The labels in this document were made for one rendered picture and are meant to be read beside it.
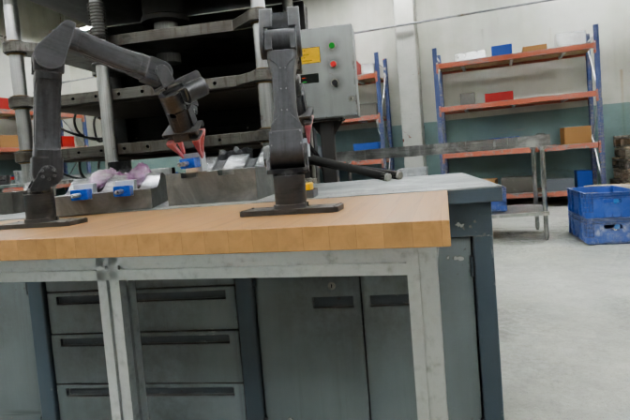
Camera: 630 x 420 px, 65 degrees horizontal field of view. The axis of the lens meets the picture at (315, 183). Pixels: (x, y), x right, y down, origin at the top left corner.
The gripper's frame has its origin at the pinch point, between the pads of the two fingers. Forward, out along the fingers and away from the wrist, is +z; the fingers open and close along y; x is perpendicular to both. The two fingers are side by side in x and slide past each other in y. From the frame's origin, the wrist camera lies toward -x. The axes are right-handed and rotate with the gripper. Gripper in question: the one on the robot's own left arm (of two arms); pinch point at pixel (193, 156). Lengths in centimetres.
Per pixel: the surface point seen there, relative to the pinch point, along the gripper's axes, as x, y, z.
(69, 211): 17.1, 31.3, 2.7
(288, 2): -162, -5, 3
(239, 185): 7.1, -13.3, 6.9
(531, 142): -276, -169, 182
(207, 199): 8.8, -3.7, 9.2
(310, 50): -95, -23, 8
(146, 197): 11.0, 12.0, 4.9
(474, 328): 30, -71, 44
